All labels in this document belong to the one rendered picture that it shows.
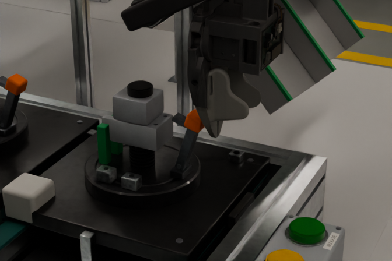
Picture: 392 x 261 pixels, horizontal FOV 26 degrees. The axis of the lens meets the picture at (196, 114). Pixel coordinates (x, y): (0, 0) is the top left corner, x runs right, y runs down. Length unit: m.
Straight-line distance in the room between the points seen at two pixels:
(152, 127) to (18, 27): 0.96
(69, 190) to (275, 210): 0.25
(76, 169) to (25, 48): 0.74
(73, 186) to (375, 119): 0.62
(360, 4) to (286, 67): 3.62
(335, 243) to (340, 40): 0.52
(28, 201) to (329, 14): 0.63
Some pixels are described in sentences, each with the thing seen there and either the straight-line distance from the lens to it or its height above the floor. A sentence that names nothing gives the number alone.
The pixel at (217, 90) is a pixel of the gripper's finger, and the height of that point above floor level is 1.12.
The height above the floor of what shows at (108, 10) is 0.86.
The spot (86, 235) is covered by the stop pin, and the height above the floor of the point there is 0.97.
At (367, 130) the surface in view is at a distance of 1.43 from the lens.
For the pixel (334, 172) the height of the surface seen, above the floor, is 0.86.
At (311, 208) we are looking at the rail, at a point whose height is 0.91.
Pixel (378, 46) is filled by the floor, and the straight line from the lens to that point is 4.25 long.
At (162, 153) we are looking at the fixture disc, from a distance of 1.05.
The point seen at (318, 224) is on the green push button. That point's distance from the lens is 0.96.
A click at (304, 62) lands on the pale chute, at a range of 1.26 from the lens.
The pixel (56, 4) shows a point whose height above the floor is 0.86.
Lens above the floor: 1.49
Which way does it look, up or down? 26 degrees down
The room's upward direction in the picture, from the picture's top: straight up
